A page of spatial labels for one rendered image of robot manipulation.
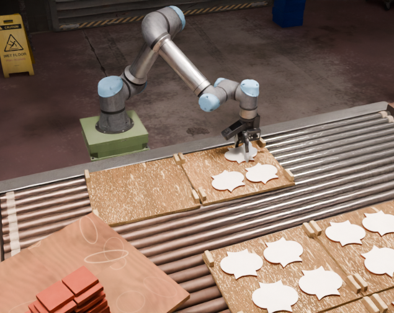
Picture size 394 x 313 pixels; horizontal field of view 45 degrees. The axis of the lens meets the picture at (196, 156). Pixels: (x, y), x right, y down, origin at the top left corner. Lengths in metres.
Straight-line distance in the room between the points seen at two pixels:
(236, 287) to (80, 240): 0.53
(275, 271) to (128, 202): 0.64
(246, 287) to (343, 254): 0.38
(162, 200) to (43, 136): 2.46
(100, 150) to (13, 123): 2.33
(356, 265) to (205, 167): 0.76
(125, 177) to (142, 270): 0.63
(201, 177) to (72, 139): 2.26
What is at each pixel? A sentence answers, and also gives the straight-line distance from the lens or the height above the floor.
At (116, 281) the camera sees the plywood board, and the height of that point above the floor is 1.04.
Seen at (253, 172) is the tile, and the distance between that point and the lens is 2.04.
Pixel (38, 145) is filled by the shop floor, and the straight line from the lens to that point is 4.12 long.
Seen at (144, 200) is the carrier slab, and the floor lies 0.94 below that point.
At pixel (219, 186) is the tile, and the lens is 1.95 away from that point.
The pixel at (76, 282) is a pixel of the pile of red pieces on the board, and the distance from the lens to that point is 1.29.
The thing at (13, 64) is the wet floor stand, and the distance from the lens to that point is 5.35.
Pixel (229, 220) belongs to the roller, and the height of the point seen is 0.91.
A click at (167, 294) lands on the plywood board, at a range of 1.44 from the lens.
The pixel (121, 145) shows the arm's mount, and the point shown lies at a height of 0.93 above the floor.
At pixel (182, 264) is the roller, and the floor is 0.92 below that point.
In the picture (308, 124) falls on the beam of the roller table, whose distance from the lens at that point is 2.48.
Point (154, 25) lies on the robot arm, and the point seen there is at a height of 1.50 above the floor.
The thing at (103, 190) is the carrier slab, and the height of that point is 0.94.
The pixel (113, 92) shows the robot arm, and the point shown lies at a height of 1.15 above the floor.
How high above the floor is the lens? 2.15
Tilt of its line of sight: 35 degrees down
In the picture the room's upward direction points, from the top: straight up
